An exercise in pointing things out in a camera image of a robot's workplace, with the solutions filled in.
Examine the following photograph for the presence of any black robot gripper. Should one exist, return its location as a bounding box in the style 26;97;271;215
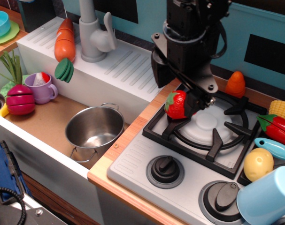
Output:
151;33;218;117

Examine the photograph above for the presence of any red toy strawberry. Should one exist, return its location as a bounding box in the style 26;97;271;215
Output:
164;90;186;120

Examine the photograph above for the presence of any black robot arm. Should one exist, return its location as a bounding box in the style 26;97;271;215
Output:
151;0;232;120

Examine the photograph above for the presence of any stainless steel pot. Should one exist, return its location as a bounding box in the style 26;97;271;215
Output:
65;103;125;164

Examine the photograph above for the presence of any small orange toy carrot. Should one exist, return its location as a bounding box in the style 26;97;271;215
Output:
225;71;246;98

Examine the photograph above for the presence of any black stove burner grate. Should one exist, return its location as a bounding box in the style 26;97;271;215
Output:
142;91;267;179

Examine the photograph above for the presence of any white toy sink unit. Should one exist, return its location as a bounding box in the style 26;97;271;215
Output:
0;16;184;225

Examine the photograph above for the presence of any grey toy stove top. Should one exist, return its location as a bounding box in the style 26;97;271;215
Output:
107;86;267;225

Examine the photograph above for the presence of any black left stove knob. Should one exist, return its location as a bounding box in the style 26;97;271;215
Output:
146;155;185;189

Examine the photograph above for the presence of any black stove knob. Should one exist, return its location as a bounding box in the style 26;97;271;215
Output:
199;180;245;225
146;155;185;189

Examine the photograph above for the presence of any grey toy faucet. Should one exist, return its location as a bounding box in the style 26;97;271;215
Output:
79;0;118;62

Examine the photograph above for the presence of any yellow toy corn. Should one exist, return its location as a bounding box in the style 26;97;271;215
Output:
269;100;285;119

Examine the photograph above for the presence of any red toy chili pepper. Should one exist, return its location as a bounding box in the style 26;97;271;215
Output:
257;114;285;145

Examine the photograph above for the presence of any yellow toy potato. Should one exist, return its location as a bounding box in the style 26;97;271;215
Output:
244;148;274;182

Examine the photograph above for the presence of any black right stove knob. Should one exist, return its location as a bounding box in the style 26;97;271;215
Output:
199;180;245;225

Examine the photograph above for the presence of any purple toy mug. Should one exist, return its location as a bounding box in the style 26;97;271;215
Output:
24;73;58;105

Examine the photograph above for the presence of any red white toy in mug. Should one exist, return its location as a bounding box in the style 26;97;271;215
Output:
33;72;50;86

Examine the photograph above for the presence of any light blue plastic cup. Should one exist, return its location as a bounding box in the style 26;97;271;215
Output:
237;166;285;225

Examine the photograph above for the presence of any magenta toy beet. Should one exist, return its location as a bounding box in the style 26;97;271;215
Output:
0;51;35;115

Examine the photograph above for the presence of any green plastic plate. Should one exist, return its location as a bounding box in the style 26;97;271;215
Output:
0;21;20;44

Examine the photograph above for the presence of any yellow toy piece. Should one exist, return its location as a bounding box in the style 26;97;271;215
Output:
0;103;9;118

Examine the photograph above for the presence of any teal plastic bowl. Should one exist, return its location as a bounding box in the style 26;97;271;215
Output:
0;11;11;37

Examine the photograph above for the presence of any blue clamp device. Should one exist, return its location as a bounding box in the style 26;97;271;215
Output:
0;141;32;198

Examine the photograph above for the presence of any teal toy utensil handle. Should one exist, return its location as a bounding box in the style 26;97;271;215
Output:
254;137;285;161

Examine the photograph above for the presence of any black braided cable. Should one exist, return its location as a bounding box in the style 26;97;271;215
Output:
0;187;28;225

